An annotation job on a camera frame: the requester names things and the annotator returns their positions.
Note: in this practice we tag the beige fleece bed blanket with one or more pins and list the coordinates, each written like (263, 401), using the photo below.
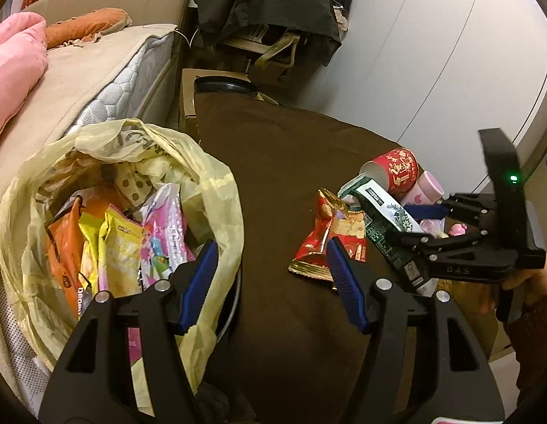
(88, 70)

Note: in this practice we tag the pink and white jar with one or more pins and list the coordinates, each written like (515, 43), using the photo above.
(425, 187)

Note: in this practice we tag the pink candy packet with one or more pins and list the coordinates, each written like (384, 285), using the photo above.
(163, 229)

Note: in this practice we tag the orange frilled pillow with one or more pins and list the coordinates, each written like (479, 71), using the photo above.
(88, 24)

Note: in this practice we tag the beige garment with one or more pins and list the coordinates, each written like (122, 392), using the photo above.
(341, 17)

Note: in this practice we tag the beige dotted paper wrapper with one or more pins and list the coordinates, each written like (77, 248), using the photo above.
(132, 187)

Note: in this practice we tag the red paper cup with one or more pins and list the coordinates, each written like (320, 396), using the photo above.
(394, 170)

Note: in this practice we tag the pink floral quilt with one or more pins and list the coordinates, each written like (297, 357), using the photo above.
(13, 66)

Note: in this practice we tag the black round lid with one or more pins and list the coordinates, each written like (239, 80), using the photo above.
(224, 85)

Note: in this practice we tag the person's right hand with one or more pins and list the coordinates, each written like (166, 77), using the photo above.
(538, 280)

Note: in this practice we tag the beige chair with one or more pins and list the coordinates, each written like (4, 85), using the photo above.
(273, 51)

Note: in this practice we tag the person's right forearm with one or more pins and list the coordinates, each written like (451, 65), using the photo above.
(538, 344)

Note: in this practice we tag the person's bare leg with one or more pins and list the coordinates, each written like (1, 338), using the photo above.
(472, 300)

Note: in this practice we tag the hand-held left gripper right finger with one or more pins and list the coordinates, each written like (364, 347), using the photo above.
(346, 287)

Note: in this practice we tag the green white snack packet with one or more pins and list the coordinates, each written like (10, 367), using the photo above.
(379, 225)

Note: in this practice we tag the orange snack packet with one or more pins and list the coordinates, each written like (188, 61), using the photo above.
(66, 251)

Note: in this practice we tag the yellow wafer packet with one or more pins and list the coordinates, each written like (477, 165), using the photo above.
(119, 247)

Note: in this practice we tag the black bin with yellow bag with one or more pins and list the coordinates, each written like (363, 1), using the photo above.
(30, 194)

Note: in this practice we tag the pink pig toy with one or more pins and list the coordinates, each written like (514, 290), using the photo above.
(458, 229)

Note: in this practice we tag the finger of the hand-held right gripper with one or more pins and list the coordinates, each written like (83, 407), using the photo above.
(450, 247)
(463, 207)

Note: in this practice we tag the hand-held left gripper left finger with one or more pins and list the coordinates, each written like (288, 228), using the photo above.
(198, 282)

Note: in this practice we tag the cardboard box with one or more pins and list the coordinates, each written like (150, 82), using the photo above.
(187, 92)

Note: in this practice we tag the red and gold snack packet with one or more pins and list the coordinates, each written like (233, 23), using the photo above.
(317, 238)

